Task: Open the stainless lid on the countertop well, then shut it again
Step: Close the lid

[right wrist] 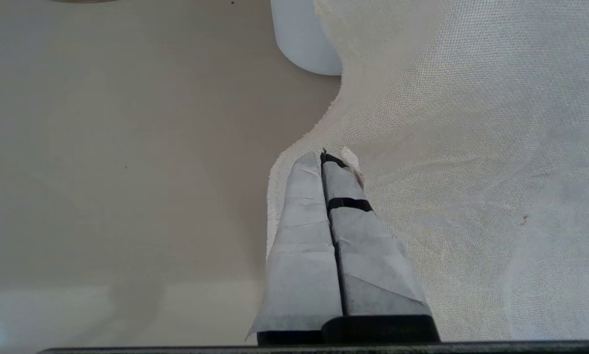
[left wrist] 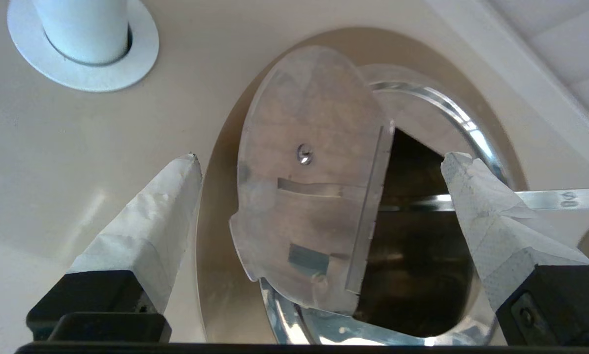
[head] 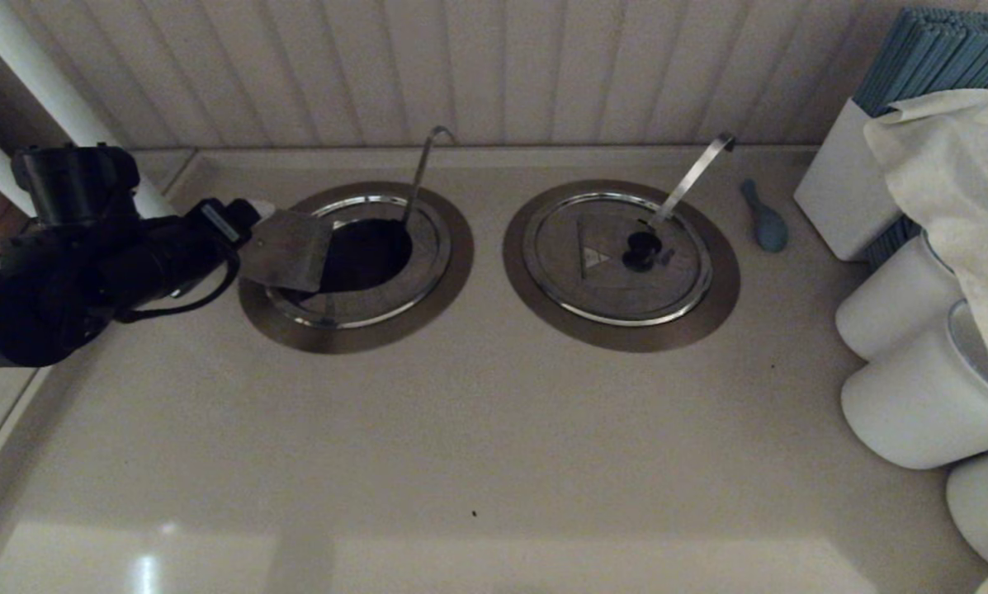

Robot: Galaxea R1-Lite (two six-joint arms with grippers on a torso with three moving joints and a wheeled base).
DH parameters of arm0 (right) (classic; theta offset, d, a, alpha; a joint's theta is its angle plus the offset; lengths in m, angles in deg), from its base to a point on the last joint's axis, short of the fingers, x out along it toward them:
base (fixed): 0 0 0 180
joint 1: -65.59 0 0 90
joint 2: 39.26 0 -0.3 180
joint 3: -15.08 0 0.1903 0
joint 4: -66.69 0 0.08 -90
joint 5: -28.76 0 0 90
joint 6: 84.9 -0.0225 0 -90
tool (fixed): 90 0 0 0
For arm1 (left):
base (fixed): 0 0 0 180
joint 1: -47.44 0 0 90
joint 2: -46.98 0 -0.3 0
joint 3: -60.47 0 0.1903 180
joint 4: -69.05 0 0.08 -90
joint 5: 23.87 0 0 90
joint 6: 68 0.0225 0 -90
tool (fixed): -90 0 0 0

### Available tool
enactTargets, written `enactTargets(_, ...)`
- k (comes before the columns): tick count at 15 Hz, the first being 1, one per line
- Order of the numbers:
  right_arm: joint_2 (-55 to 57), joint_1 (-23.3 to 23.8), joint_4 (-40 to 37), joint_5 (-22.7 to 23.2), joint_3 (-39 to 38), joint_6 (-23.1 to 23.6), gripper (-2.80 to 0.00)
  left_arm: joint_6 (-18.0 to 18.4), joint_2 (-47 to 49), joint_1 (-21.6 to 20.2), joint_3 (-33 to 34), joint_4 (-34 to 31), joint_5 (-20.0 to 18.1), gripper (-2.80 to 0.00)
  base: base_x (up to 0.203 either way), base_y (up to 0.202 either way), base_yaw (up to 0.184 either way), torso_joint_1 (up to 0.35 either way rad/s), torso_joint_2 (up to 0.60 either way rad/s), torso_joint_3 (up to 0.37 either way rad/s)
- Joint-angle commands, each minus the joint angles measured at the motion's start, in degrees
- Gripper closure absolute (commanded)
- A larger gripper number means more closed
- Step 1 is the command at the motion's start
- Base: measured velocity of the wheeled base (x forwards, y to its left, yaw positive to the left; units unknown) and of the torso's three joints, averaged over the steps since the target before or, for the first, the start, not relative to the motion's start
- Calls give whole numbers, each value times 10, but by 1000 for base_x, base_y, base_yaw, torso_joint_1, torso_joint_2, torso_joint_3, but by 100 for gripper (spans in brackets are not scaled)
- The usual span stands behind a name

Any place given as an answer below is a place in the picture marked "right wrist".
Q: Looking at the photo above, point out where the cream cloth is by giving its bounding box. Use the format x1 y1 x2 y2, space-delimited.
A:
266 0 589 345

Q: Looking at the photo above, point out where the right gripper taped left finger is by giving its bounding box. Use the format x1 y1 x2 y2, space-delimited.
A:
247 151 344 345

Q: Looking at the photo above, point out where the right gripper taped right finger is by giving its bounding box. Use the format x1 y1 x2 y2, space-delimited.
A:
320 146 441 344

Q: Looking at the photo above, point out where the white paper cup stack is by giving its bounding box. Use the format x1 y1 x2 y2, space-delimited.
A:
270 0 344 76

